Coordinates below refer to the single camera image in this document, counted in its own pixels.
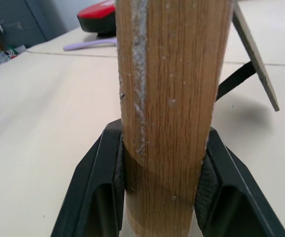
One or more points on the grey cabinet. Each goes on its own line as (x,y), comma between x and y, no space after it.
(21,19)

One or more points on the wooden plank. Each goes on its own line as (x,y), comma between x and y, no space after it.
(172,98)

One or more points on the colourful clutter pile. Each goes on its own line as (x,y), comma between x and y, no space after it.
(1,55)

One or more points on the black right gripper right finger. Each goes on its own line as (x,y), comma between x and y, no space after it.
(233,187)

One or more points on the red and black device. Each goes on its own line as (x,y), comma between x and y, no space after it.
(97,17)

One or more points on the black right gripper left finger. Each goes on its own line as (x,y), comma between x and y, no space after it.
(95,182)

